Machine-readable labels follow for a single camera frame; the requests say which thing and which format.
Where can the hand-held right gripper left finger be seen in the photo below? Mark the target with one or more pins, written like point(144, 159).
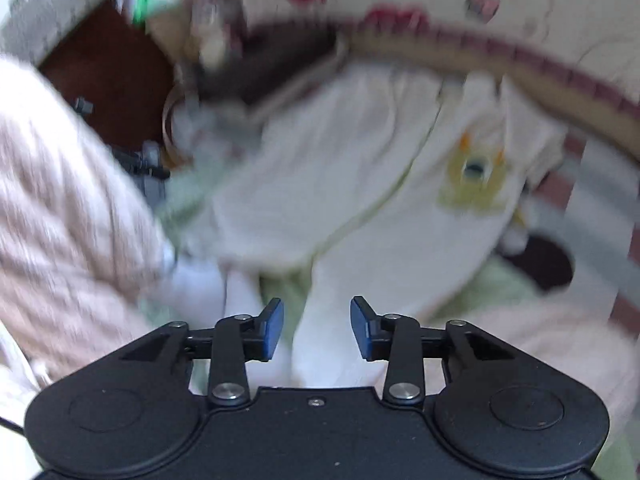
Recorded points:
point(270, 332)

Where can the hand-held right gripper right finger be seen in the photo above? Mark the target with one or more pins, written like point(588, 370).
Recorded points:
point(361, 332)

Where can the white monster-patch baby top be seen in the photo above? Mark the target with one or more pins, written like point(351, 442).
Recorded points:
point(350, 160)

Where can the pale green cloth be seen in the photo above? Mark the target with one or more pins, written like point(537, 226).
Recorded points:
point(280, 287)

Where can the brown wooden cabinet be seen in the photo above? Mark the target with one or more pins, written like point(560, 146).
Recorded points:
point(100, 70)

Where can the cardboard box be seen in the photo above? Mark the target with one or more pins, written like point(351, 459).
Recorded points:
point(172, 30)

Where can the dark brown ribbed garment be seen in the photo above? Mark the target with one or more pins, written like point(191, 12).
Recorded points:
point(280, 60)

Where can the dark cloth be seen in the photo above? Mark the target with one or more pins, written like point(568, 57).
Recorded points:
point(540, 260)

